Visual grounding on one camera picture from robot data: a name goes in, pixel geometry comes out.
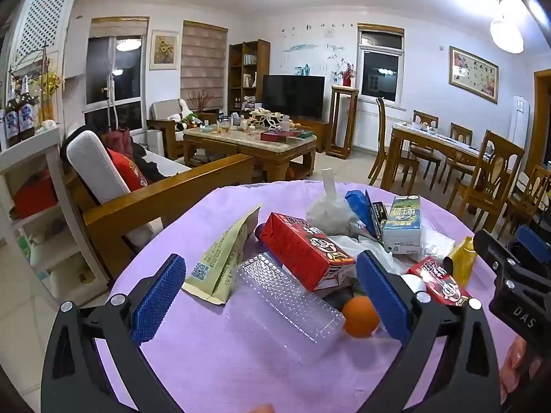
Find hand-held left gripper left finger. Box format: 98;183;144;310
41;253;187;413

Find dark night window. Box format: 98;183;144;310
357;23;405;105

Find round ceiling lamp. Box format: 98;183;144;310
490;0;525;54

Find white tissue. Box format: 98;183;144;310
331;233;405;277

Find wooden bookshelf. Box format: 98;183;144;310
228;40;271;111

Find framed sunflower painting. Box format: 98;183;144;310
149;30;179;71

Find yellow-green paper packet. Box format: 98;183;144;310
181;205;262;306

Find purple tablecloth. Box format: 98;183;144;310
92;178;530;413

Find white fluffy plush toy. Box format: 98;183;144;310
305;168;358;235

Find white ornate fruit stand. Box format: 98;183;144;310
250;109;285;129

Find yellow artificial flowers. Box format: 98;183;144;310
37;70;62;123

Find balcony glass door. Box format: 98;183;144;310
84;17;149;135

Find blue packet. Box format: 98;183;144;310
344;189;380;237

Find bottle with blue label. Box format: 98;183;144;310
17;75;38;139
3;80;22;148

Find wooden dining chair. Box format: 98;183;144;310
446;130;525;225
368;97;420;187
412;109;442;180
439;123;473;181
499;164;551;242

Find red storage box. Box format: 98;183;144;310
13;174;59;219

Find orange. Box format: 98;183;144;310
342;296;382;338

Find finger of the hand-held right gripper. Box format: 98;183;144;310
508;225;551;285
474;229;523;287

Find wooden armchair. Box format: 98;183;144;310
146;99;218;160

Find red pillow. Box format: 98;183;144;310
107;148;149;192

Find wooden dining table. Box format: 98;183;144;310
381;123;517;195

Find white green carton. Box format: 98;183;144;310
382;195;423;255

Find white box appliance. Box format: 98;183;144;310
146;130;167;158

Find wooden coffee table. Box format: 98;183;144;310
183;124;318;181

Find white standing air conditioner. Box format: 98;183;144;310
509;95;530;152

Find clear plastic tray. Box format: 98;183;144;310
232;253;346;364

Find black coin battery card strip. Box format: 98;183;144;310
370;201;388;242

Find white shelf unit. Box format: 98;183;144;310
0;123;108;306

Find wooden door frame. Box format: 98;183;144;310
525;69;551;178

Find wooden sofa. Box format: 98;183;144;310
60;129;254;285

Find tall wooden plant stand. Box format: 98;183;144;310
326;86;359;160

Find white cylindrical container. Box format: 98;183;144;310
402;273;427;295

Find yellow packet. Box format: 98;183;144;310
443;236;478;287

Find white lattice panel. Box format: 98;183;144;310
11;0;82;79

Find wide framed flower painting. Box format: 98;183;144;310
449;45;499;104

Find black television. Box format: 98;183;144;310
262;75;325;120

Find person's right hand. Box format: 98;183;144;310
499;336;544;396

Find white goose plush toy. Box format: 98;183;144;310
168;99;204;130

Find dark clothes pile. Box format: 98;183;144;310
103;128;168;182

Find small red carton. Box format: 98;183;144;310
407;256;473;308

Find large red carton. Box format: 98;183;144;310
259;212;358;292

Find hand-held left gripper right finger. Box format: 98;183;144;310
353;250;502;413

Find red twig decoration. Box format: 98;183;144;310
188;89;212;113

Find white sofa cushion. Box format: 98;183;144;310
66;130;132;211

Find striped roller blind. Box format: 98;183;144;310
181;20;228;110

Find white radiator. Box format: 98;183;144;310
353;109;407;152

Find wooden television stand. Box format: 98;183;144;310
288;116;332;154

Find clear plastic wrap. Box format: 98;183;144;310
419;219;454;260

